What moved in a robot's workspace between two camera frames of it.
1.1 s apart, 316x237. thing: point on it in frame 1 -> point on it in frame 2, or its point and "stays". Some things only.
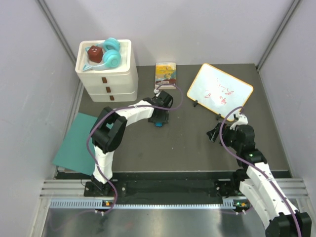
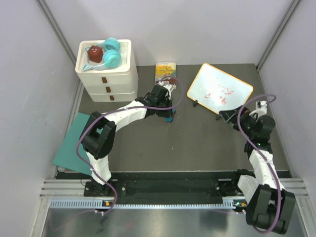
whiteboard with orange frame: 218,91 stays
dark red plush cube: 96,54 stays
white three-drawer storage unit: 109,84 stays
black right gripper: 225,131 -> 230,116
